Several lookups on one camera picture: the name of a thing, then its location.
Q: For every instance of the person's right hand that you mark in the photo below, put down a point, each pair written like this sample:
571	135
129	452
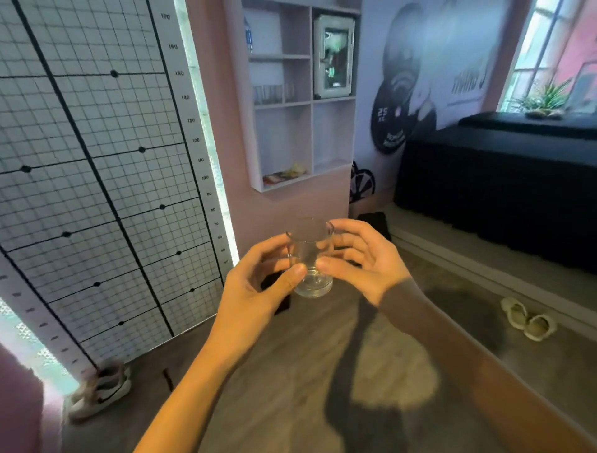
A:
380	268

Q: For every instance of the person's left hand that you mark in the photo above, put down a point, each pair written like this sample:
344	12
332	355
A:
242	308

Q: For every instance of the person's left thumb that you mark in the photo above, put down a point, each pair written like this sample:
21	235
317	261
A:
287	284

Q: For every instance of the person's left middle finger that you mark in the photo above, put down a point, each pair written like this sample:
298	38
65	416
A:
279	264

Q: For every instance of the person's right middle finger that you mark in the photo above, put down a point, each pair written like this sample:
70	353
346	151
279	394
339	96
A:
350	240

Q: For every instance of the person's right thumb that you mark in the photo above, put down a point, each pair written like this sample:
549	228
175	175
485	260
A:
340	273

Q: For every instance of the clear drinking glass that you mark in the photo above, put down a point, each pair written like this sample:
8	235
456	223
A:
311	284

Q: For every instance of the person's right forearm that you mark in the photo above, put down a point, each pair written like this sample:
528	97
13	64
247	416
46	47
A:
475	378

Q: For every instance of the person's left forearm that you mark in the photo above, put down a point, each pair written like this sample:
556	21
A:
186	406

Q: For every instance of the black bag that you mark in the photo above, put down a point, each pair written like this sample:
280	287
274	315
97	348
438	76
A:
375	221

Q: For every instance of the flat red booklet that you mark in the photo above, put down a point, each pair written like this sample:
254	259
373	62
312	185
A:
273	178

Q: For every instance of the yellow crumpled item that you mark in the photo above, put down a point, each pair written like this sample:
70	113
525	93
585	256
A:
294	171

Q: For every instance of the white light strip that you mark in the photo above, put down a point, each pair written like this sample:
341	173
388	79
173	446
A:
205	140

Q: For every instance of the small dark floor strip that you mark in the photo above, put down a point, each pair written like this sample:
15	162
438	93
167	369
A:
168	380

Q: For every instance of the black draped massage table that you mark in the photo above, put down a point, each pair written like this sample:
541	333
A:
503	186

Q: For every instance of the row of clear glasses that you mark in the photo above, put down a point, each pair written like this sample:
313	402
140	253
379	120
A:
273	94

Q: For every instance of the beige sandal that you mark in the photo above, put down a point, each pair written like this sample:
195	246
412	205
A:
514	313
541	327

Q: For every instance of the white framed display box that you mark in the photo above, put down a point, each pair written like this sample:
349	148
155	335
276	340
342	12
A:
333	56

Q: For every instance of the white sneaker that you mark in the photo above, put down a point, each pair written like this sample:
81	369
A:
105	375
100	401

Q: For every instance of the white grid posture chart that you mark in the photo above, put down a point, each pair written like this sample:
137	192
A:
93	163

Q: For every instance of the clear plastic bottle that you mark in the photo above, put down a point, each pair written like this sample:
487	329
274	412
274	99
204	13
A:
248	36

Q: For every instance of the green potted plant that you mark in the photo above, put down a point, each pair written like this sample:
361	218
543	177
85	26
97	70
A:
543	99

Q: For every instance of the white wall shelf unit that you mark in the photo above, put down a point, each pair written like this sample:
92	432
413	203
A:
298	130

